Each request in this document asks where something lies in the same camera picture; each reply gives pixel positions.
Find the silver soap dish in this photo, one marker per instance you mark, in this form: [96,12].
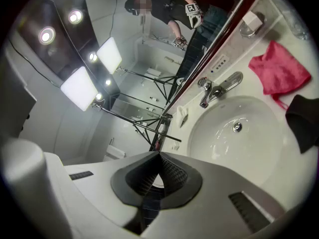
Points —
[246,32]

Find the chrome faucet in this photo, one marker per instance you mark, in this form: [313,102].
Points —
[214,92]

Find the small white box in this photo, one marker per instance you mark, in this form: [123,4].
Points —
[175,147]

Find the recessed ceiling spotlight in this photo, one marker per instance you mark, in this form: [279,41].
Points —
[47,35]
[75,16]

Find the white LED light panel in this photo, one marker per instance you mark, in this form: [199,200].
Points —
[78,88]

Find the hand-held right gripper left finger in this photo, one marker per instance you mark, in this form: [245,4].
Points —
[99,183]

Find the small white printed label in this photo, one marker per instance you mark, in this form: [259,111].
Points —
[219,62]

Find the small folded white towel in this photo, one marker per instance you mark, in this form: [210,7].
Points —
[181,113]

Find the black tripod light stand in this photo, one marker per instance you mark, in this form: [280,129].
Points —
[135,125]

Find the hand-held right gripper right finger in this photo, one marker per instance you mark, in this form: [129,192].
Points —
[211,195]

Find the pink cloth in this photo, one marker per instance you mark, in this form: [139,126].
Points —
[276,68]

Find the white sink basin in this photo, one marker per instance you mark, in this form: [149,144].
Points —
[224,146]

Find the wide wood framed mirror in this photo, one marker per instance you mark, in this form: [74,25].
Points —
[159,34]

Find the black cloth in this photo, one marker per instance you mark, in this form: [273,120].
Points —
[304,123]

